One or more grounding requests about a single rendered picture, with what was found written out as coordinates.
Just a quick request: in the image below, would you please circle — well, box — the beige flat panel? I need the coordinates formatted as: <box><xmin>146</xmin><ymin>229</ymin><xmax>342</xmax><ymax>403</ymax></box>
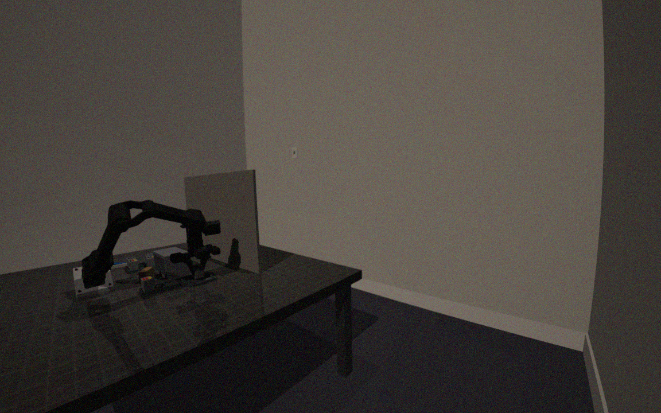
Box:
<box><xmin>184</xmin><ymin>170</ymin><xmax>262</xmax><ymax>274</ymax></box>

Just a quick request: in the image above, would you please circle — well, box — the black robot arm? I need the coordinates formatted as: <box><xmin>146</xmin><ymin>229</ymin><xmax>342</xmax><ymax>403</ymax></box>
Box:
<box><xmin>81</xmin><ymin>200</ymin><xmax>221</xmax><ymax>289</ymax></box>

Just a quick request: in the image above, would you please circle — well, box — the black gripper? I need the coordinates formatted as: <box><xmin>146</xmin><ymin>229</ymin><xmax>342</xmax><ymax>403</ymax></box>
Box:
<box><xmin>170</xmin><ymin>237</ymin><xmax>220</xmax><ymax>276</ymax></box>

